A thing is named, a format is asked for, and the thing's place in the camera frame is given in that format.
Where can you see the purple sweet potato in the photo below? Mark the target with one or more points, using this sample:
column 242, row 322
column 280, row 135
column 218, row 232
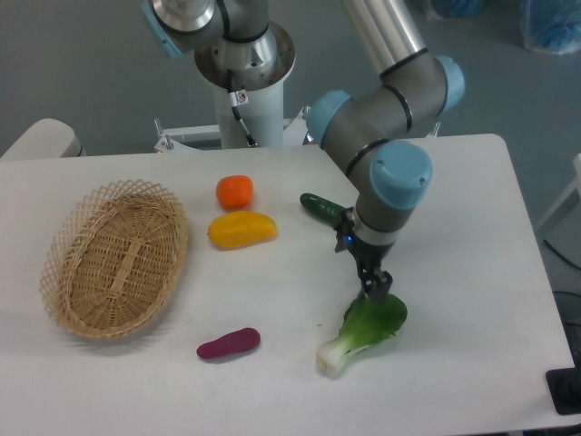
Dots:
column 241, row 341

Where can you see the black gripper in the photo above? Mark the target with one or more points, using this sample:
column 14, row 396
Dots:
column 368, row 247

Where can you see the bok choy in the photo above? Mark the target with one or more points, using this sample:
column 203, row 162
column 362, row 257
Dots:
column 365, row 324

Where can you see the orange bell pepper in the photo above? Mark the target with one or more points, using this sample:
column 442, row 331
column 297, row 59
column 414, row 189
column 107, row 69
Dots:
column 234, row 191

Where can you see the yellow mango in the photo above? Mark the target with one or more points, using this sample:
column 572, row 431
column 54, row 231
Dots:
column 241, row 229

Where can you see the white side frame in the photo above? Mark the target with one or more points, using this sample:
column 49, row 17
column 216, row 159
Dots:
column 564, row 204

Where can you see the white chair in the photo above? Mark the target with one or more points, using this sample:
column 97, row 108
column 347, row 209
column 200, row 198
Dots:
column 46, row 139

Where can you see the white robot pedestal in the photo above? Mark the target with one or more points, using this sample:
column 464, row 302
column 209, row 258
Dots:
column 247, row 83

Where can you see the black device at edge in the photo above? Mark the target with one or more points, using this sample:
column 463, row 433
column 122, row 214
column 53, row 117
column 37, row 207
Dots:
column 564, row 387

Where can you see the blue plastic bag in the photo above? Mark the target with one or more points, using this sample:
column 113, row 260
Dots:
column 451, row 9
column 550, row 27

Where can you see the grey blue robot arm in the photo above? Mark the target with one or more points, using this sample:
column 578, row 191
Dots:
column 363, row 137

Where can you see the green cucumber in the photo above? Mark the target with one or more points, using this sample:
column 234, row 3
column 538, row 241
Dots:
column 321, row 208

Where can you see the woven wicker basket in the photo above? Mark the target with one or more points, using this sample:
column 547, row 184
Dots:
column 116, row 260

